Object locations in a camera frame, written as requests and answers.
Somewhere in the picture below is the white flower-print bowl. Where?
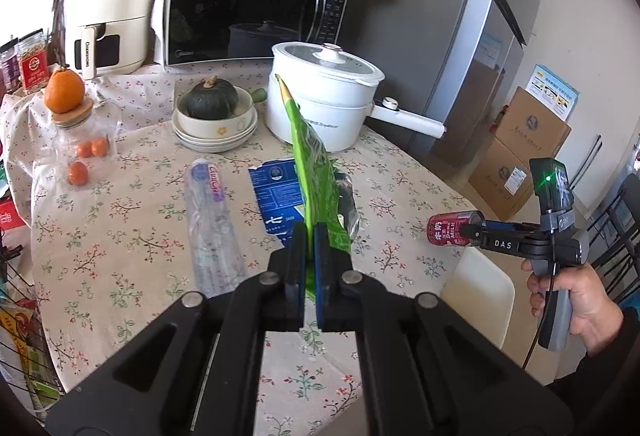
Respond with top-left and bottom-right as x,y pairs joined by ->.
176,86 -> 253,140

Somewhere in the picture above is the white paper notice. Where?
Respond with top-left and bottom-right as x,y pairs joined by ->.
482,33 -> 503,69

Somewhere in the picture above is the person's right hand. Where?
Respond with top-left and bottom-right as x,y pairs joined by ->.
522,261 -> 623,357

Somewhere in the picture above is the grey refrigerator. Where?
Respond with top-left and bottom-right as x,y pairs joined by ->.
347,0 -> 551,171

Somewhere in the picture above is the black chair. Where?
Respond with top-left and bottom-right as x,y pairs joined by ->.
585,173 -> 640,307

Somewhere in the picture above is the white chair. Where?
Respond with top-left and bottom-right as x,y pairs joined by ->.
440,246 -> 516,352

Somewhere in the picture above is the floral tablecloth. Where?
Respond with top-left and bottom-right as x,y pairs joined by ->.
0,60 -> 481,436

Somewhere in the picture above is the red drink can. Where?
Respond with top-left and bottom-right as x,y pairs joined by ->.
426,211 -> 486,247

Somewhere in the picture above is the clear plastic bottle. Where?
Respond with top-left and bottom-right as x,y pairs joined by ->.
185,158 -> 248,297

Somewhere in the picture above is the blue and white leaflet board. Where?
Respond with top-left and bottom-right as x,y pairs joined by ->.
525,64 -> 581,121

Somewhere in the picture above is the crumpled clear plastic film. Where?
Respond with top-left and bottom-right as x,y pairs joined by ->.
335,176 -> 362,249

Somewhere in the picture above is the red bag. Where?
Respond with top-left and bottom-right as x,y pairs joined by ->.
0,198 -> 28,231

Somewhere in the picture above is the white air fryer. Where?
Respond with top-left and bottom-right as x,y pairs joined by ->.
64,0 -> 162,81

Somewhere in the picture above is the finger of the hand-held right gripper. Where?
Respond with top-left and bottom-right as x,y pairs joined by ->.
460,221 -> 493,247

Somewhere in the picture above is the red-label food packet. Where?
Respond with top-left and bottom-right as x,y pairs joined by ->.
19,30 -> 51,91

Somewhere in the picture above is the person's right forearm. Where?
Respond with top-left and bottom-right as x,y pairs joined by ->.
542,311 -> 640,436

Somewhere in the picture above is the cardboard box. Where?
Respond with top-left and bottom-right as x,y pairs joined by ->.
495,86 -> 572,167
468,136 -> 536,221

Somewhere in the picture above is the white electric cooking pot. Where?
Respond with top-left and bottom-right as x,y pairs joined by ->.
264,42 -> 447,153

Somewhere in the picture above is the green snack wrapper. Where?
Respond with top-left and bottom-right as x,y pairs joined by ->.
275,73 -> 353,301

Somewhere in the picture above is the black wire basket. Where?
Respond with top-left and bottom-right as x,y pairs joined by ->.
0,236 -> 66,412

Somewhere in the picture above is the black microwave oven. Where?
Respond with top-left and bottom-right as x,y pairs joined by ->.
152,0 -> 353,69

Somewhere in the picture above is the dark green pumpkin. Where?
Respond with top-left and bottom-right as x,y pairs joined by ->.
186,76 -> 239,121

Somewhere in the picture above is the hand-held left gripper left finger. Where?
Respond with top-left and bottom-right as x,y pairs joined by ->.
45,222 -> 307,436

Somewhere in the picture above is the glass jar with wooden lid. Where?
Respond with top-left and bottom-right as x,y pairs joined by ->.
50,98 -> 123,189

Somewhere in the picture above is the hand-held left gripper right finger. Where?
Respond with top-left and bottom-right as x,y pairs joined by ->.
315,223 -> 576,436

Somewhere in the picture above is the large orange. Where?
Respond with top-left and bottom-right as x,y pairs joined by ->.
44,64 -> 85,115

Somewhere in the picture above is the blue paper carton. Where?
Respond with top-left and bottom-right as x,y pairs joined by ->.
248,158 -> 346,249

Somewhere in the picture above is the dark food packet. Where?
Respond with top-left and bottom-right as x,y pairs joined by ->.
0,38 -> 21,94

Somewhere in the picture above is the black cable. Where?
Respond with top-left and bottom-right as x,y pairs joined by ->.
522,236 -> 558,369

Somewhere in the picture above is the white plate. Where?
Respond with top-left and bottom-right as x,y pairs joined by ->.
175,116 -> 258,153
172,108 -> 258,149

